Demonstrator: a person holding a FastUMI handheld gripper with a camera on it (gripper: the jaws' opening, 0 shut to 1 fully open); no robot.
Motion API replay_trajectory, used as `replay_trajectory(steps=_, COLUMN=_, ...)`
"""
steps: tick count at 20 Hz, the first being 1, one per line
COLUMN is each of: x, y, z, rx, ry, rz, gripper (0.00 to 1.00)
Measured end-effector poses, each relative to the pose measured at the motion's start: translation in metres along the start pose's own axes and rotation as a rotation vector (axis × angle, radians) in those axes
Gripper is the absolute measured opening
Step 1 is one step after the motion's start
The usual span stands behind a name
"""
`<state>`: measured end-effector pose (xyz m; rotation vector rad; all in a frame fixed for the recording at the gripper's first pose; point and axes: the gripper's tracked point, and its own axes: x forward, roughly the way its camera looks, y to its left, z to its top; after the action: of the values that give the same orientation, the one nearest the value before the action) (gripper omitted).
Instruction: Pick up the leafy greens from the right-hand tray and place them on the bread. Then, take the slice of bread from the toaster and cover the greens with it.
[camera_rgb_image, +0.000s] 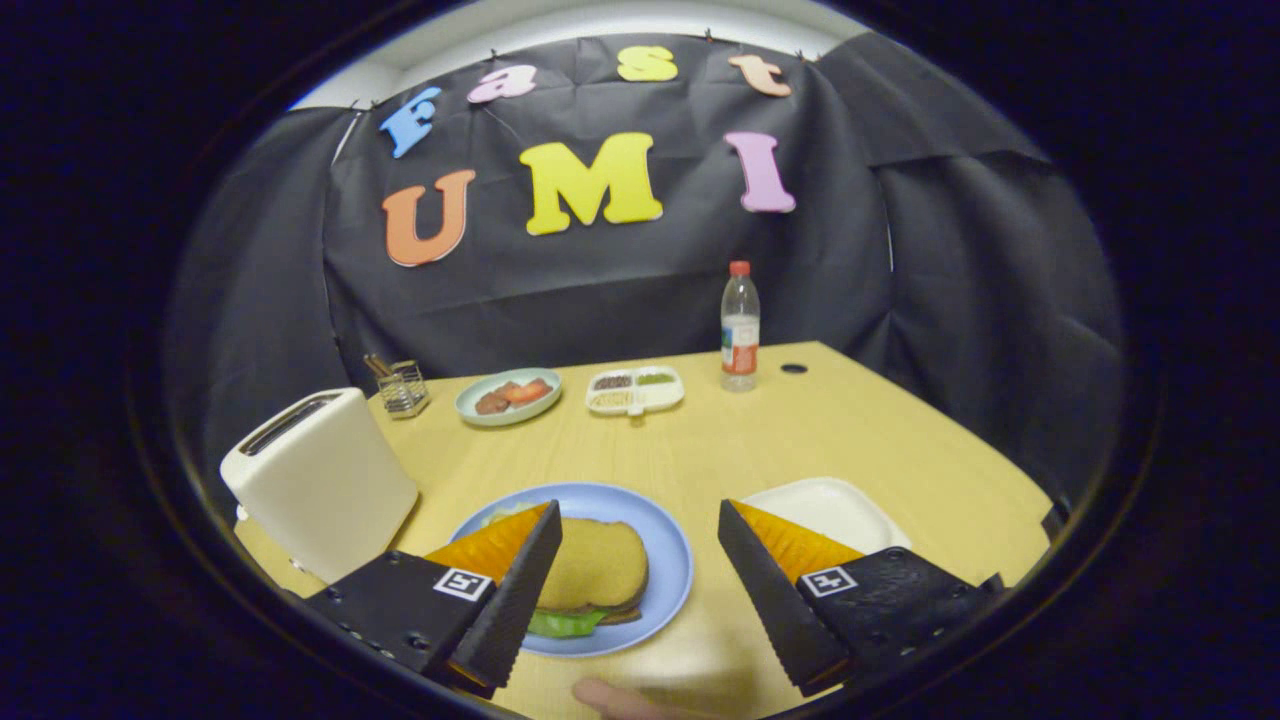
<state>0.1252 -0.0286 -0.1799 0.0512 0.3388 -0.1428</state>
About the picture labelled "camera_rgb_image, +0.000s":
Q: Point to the round pale green plate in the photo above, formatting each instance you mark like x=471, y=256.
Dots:
x=530, y=412

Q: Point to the clear plastic water bottle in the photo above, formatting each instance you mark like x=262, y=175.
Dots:
x=740, y=340

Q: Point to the black backdrop cloth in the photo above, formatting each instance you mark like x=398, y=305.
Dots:
x=620, y=280

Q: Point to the white toaster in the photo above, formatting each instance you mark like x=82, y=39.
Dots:
x=320, y=490

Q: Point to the red tomato slice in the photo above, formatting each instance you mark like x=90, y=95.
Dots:
x=528, y=390

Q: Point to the green lettuce leaf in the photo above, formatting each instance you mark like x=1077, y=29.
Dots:
x=565, y=623

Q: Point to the round blue plate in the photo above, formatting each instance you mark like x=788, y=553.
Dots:
x=670, y=560

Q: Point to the white square plate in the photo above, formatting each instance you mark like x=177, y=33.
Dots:
x=830, y=510

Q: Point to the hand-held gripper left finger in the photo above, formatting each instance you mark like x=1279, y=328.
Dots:
x=515, y=600

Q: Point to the pile of dark beans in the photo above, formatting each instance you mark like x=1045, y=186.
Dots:
x=613, y=382

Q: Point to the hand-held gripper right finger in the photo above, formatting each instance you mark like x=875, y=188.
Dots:
x=765, y=600

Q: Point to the square brown toast slice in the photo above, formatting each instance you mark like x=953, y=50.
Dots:
x=622, y=615

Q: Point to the round-topped brown bread slice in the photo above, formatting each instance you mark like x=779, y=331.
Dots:
x=600, y=565

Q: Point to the white compartment dish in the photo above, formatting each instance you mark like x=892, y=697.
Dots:
x=660, y=398

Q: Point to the pile of pale grains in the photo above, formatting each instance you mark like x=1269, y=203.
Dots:
x=610, y=399

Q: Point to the pile of green beans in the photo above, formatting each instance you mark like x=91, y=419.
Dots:
x=656, y=379

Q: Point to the brown chopsticks bundle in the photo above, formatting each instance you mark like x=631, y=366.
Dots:
x=378, y=365

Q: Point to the brown meat slice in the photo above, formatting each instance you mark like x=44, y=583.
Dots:
x=491, y=403

